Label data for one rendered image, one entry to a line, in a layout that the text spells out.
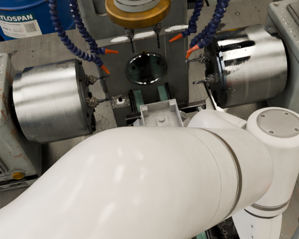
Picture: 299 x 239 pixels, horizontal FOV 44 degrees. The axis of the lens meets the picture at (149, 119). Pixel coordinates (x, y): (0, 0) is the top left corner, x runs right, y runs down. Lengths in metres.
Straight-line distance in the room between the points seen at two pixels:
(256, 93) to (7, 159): 0.80
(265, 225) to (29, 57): 1.43
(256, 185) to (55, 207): 0.22
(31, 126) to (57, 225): 0.94
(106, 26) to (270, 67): 0.56
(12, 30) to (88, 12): 1.49
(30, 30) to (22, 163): 1.53
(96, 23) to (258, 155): 1.00
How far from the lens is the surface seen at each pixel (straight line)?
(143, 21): 0.98
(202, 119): 0.48
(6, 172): 1.30
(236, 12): 1.89
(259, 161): 0.38
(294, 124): 0.53
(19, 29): 2.69
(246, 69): 1.14
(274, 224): 0.63
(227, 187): 0.29
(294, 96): 1.26
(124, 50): 1.23
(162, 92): 1.35
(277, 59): 1.17
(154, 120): 1.01
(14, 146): 1.19
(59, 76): 1.12
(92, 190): 0.20
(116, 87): 1.34
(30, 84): 1.14
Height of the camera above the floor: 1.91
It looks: 52 degrees down
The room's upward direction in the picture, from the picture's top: 9 degrees counter-clockwise
